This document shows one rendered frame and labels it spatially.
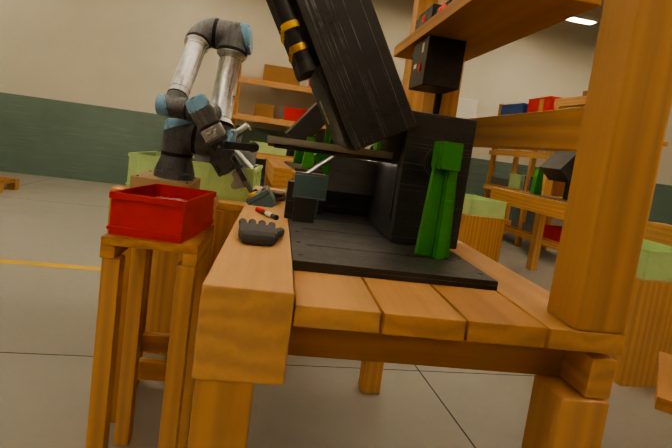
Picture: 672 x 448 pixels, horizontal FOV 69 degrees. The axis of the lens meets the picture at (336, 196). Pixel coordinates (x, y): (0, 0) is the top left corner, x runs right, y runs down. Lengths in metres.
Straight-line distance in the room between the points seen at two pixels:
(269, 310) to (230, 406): 0.16
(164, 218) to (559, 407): 1.04
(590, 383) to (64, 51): 8.81
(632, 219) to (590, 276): 0.11
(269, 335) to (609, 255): 0.56
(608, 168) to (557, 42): 9.74
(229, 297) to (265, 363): 0.12
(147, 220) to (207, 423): 0.73
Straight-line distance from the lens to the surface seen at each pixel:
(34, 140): 9.26
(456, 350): 0.93
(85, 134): 9.00
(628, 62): 0.90
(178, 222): 1.41
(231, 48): 1.96
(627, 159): 0.90
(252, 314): 0.76
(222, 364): 0.79
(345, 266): 0.95
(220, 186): 2.46
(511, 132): 1.38
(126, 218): 1.46
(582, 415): 0.99
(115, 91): 8.90
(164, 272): 2.50
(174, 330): 1.49
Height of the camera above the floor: 1.13
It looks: 6 degrees down
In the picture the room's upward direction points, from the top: 8 degrees clockwise
